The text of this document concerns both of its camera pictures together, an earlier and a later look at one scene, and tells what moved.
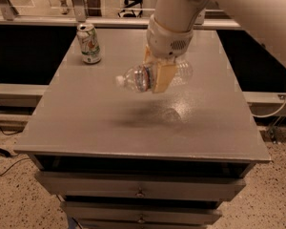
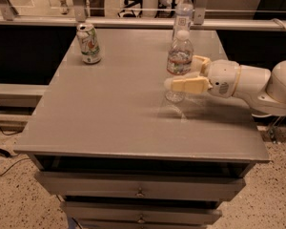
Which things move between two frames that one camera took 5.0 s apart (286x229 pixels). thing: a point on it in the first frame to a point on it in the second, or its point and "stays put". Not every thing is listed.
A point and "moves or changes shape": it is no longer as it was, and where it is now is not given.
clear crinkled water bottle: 139,77 moves or changes shape
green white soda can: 89,42 stays put
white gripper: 166,44 to 221,78
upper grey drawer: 139,185 stays put
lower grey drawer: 143,213 stays put
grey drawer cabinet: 128,159 stays put
